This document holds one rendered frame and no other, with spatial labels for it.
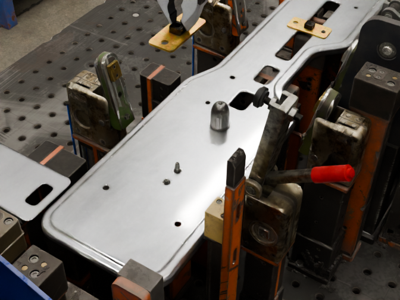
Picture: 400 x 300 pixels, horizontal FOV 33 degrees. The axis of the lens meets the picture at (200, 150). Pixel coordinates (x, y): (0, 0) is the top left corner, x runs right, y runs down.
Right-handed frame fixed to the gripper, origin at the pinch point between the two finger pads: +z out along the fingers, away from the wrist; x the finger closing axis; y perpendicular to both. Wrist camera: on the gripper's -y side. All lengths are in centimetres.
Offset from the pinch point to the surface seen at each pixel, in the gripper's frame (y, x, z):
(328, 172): -1.3, -23.8, 13.4
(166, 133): 5.8, 6.4, 26.7
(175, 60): 57, 39, 56
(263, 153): -2.3, -15.0, 13.7
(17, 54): 102, 153, 125
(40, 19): 128, 164, 125
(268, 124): -2.3, -15.3, 8.4
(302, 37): 44, 1, 28
